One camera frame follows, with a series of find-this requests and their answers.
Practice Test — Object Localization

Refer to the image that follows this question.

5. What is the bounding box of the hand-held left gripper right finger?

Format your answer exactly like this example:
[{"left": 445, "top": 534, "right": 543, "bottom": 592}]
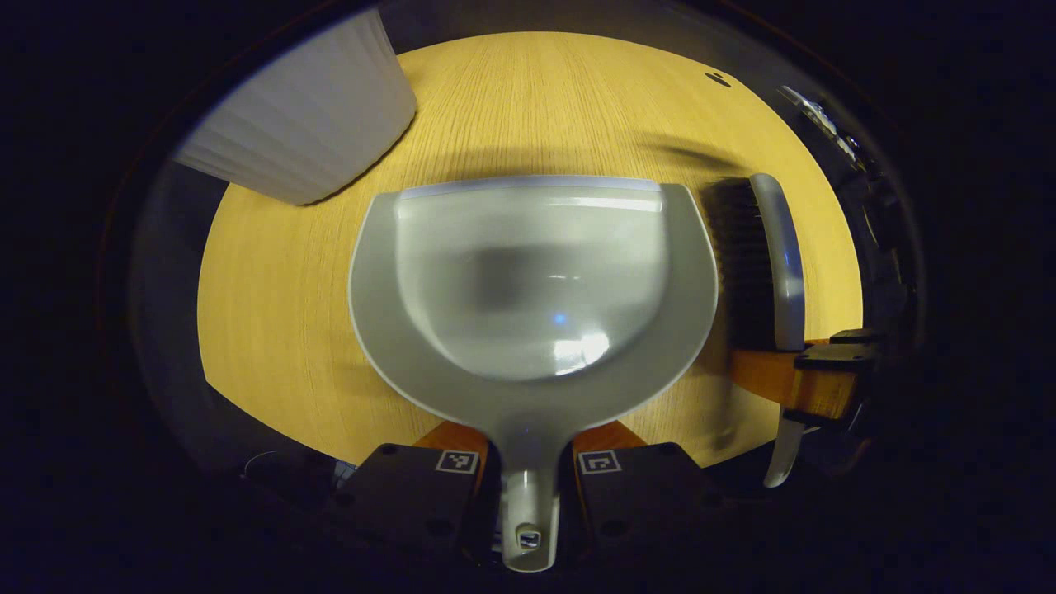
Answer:
[{"left": 566, "top": 420, "right": 728, "bottom": 560}]

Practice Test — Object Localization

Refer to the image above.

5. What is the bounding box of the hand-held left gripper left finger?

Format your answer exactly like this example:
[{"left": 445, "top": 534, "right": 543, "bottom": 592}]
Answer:
[{"left": 332, "top": 420, "right": 502, "bottom": 568}]

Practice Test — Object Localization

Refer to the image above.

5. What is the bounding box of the small grey broom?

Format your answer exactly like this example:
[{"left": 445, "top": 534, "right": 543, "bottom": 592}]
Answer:
[{"left": 703, "top": 172, "right": 808, "bottom": 490}]

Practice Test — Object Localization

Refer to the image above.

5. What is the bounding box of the grey dustpan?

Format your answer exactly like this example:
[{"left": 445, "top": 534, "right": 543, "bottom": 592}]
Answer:
[{"left": 347, "top": 174, "right": 721, "bottom": 573}]

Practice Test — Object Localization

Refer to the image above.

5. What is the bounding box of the white garbage bin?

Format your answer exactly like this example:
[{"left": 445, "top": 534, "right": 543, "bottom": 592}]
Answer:
[{"left": 174, "top": 7, "right": 418, "bottom": 206}]

